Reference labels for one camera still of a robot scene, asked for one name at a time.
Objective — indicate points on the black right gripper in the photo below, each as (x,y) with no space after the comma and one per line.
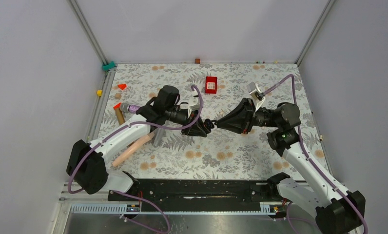
(241,119)

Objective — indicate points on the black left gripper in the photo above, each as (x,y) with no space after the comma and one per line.
(197,127)

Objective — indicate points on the black earbud charging case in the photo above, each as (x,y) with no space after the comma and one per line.
(208,124)

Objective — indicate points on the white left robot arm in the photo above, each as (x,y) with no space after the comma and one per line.
(89,166)

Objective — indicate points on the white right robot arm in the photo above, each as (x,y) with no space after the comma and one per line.
(334,207)

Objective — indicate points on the silver microphone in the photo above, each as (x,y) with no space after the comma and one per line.
(159,134)

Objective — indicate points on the floral table mat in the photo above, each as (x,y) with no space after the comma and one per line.
(222,154)

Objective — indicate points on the red box with label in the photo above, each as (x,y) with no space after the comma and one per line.
(211,85)

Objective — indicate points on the pink microphone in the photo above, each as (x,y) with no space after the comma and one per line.
(132,149)

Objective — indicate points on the purple glitter microphone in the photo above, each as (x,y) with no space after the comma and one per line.
(128,108)

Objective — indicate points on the gold brown microphone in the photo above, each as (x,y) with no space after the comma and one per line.
(119,115)

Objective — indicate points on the red block near microphones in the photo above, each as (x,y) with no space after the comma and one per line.
(117,106)

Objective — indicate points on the red wedge block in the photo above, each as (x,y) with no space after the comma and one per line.
(122,86)

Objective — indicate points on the teal block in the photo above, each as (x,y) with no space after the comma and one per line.
(108,66)

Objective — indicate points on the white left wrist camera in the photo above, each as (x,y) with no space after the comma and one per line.
(194,104)

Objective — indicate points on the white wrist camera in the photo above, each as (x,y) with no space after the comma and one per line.
(257,96)
(194,104)

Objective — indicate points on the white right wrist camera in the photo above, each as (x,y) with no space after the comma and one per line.
(257,96)

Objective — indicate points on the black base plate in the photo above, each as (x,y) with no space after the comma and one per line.
(160,191)

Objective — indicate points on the white slotted cable duct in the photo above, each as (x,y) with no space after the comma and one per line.
(186,207)

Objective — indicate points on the aluminium corner rail left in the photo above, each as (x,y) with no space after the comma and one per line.
(91,59)

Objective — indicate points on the aluminium corner rail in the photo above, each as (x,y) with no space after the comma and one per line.
(91,59)
(318,26)

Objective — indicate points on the aluminium corner rail right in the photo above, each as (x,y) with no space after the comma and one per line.
(318,26)

